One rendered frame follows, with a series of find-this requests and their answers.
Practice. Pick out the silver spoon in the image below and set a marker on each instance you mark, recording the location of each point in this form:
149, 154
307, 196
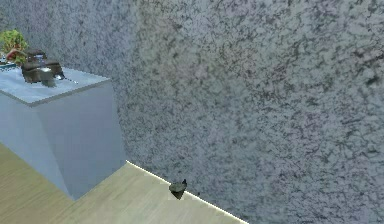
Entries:
66, 79

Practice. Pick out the green house plant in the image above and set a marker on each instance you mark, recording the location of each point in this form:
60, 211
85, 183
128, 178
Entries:
12, 41

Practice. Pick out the small black floor object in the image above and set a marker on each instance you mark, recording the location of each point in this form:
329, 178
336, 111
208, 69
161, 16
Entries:
178, 188

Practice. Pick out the pale blue kitchen counter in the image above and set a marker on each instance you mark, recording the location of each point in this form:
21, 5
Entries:
73, 133

